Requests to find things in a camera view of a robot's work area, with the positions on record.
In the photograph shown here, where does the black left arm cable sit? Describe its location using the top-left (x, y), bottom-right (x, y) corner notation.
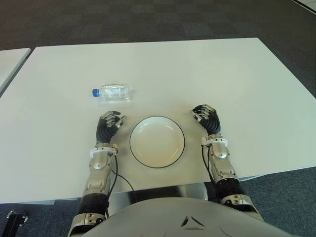
top-left (105, 148), bottom-right (136, 219)

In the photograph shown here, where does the white plate black rim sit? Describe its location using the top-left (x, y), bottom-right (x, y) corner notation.
top-left (129, 115), bottom-right (186, 170)

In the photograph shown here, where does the white side table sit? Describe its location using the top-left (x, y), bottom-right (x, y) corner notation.
top-left (0, 47), bottom-right (32, 98)

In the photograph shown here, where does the clear water bottle blue cap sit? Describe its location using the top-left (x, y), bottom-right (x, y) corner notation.
top-left (92, 83), bottom-right (131, 102)

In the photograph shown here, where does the black metal stand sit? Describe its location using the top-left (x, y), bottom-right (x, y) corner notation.
top-left (4, 211), bottom-right (28, 237)

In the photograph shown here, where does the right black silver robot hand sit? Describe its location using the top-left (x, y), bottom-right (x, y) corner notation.
top-left (189, 103), bottom-right (221, 136)

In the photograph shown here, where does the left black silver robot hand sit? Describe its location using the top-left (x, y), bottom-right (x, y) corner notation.
top-left (95, 110), bottom-right (128, 146)

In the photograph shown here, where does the grey robot torso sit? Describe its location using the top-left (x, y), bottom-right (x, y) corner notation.
top-left (97, 182), bottom-right (282, 237)

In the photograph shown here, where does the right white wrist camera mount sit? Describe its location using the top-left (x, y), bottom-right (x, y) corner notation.
top-left (201, 137), bottom-right (228, 147)

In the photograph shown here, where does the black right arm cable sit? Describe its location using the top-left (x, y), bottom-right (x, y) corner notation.
top-left (200, 144), bottom-right (219, 202)

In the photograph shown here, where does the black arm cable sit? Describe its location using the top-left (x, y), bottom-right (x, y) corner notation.
top-left (105, 148), bottom-right (136, 219)
top-left (200, 144), bottom-right (219, 202)

